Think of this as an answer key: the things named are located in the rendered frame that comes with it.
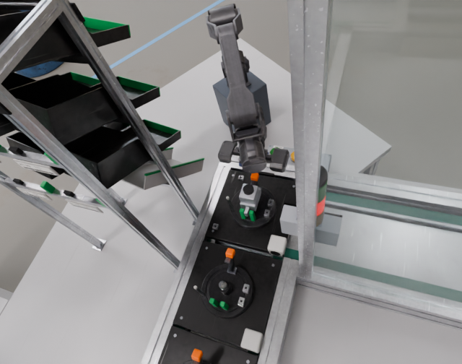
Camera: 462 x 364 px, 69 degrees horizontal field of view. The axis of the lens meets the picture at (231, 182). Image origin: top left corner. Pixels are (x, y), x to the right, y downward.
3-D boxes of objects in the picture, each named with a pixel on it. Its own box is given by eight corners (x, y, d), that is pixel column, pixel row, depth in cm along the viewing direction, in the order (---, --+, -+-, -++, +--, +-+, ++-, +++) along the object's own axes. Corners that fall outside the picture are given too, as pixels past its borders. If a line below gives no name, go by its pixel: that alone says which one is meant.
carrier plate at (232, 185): (230, 172, 113) (229, 169, 111) (302, 185, 105) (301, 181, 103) (206, 237, 102) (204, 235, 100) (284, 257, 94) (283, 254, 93)
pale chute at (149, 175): (170, 159, 116) (172, 146, 114) (202, 170, 110) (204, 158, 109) (107, 174, 91) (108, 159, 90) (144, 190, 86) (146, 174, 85)
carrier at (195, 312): (204, 242, 101) (193, 226, 91) (282, 262, 94) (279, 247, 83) (174, 325, 91) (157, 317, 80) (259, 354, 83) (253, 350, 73)
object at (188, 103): (241, 42, 165) (240, 37, 163) (390, 150, 119) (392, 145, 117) (120, 120, 153) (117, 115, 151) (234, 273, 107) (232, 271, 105)
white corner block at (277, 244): (272, 238, 98) (271, 233, 94) (287, 242, 96) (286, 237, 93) (268, 253, 96) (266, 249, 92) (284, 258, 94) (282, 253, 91)
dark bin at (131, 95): (120, 84, 84) (114, 55, 80) (160, 96, 79) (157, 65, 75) (14, 129, 65) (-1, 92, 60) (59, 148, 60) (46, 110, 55)
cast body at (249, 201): (247, 189, 99) (243, 177, 93) (261, 192, 98) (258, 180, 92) (239, 214, 96) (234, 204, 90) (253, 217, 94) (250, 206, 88)
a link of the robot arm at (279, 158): (282, 154, 80) (288, 134, 83) (211, 144, 86) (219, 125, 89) (284, 172, 87) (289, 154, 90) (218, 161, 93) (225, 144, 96)
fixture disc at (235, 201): (239, 184, 107) (237, 181, 105) (281, 193, 103) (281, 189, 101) (225, 224, 101) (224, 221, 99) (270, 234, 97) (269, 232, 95)
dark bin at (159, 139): (145, 126, 98) (141, 102, 93) (181, 138, 93) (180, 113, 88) (63, 173, 78) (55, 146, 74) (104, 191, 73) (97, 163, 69)
